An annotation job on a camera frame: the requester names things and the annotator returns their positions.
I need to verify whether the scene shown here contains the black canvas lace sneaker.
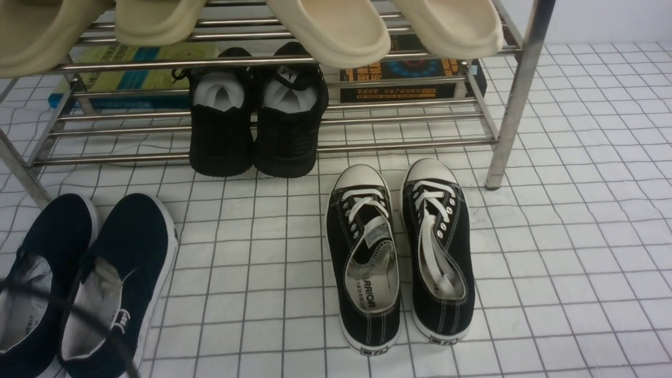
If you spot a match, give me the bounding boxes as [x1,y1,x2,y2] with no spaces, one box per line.
[325,164,401,356]
[400,159,477,346]

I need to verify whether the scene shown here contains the black knit sneaker right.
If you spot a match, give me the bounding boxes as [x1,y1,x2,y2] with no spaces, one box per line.
[253,62,329,179]

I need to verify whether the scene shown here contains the black orange book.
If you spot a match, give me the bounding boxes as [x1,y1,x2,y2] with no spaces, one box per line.
[330,58,488,103]

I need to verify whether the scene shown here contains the black canvas lace sneaker right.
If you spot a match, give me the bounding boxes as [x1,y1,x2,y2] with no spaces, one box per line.
[400,159,477,346]

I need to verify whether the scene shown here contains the stainless steel shoe rack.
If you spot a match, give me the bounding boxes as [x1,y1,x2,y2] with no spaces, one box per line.
[2,1,555,206]

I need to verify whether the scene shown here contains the beige slipper far left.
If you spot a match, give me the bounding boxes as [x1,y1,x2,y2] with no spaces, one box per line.
[1,1,114,78]

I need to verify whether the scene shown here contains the cream slipper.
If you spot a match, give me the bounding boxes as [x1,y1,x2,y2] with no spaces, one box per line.
[392,1,506,59]
[266,1,391,69]

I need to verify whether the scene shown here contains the navy slip-on shoe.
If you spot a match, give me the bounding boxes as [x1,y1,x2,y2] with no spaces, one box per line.
[57,193,179,377]
[1,194,99,377]

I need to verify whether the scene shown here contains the black knit sneaker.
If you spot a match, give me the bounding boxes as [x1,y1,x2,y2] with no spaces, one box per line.
[253,62,329,179]
[184,66,256,177]

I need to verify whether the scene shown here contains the beige slipper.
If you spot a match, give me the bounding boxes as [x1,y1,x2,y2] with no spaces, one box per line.
[115,1,207,46]
[1,1,114,78]

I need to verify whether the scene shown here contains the cream slipper far right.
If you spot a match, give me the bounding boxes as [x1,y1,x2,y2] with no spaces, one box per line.
[392,1,506,59]

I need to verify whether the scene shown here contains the black knit sneaker left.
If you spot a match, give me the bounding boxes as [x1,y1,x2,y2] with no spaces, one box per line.
[184,66,256,177]

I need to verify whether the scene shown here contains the black canvas lace sneaker left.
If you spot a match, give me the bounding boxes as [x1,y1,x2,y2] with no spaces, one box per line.
[325,164,401,356]

